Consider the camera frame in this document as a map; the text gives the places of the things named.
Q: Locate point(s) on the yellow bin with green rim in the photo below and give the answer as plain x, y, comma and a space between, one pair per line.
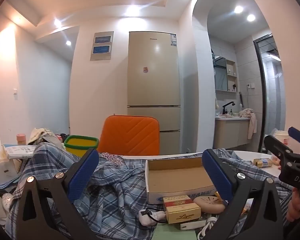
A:
81, 146

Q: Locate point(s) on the beige crumpled cloth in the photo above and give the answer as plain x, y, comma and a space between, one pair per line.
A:
40, 133

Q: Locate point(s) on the black faucet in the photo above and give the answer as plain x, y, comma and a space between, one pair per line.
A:
226, 107

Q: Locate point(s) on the beige refrigerator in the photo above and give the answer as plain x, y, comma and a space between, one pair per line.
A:
153, 85

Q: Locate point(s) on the cardboard box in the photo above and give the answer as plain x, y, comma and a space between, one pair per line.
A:
175, 177

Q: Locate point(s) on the wet wipes pack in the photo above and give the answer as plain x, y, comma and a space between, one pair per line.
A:
20, 151

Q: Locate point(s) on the beige round slotted disc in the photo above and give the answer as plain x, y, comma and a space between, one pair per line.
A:
208, 203

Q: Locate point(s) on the black door frame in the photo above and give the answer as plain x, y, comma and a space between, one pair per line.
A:
261, 85

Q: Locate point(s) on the gold cigarette pack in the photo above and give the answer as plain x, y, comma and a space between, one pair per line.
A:
183, 213

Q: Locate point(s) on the blue plaid cloth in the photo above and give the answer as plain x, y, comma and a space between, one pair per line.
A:
120, 192

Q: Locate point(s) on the pink fridge sticker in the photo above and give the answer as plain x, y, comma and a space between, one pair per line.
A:
145, 69

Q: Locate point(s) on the instant noodle cup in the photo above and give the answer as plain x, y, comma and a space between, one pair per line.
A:
282, 137

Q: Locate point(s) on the person's right hand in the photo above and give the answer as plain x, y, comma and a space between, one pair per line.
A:
294, 205

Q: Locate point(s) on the grey wall electrical panel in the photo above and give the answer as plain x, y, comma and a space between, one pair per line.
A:
102, 46

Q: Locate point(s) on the red cigarette pack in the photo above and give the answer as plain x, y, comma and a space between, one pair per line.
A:
177, 200

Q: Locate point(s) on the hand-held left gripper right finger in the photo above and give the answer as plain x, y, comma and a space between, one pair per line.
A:
218, 175

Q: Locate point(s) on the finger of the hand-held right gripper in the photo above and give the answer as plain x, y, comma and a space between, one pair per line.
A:
299, 136
277, 147

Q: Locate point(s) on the green pad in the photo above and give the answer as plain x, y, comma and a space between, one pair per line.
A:
175, 233

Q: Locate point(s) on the pink hanging towel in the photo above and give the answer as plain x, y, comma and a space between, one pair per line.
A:
251, 122

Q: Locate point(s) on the white wall outlet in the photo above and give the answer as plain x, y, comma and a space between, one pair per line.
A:
250, 85

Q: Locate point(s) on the orange quilted chair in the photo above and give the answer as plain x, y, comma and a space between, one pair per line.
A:
131, 135

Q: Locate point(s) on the white wall switch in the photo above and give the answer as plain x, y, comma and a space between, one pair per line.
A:
15, 93

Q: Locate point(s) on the white slim power bank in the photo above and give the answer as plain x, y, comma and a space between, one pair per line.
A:
192, 224

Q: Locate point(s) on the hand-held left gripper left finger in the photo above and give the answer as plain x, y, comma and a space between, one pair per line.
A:
82, 173

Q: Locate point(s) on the beige bathroom vanity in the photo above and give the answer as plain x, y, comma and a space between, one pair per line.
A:
230, 133

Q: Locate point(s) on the silver blister pack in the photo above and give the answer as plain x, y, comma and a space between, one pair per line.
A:
111, 158

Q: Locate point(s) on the mirror wall cabinet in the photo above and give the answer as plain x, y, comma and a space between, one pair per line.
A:
223, 73

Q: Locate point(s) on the shiny gold packet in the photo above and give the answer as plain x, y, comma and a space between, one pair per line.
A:
263, 163

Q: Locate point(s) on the white tissue pack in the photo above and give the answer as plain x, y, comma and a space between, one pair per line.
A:
0, 162

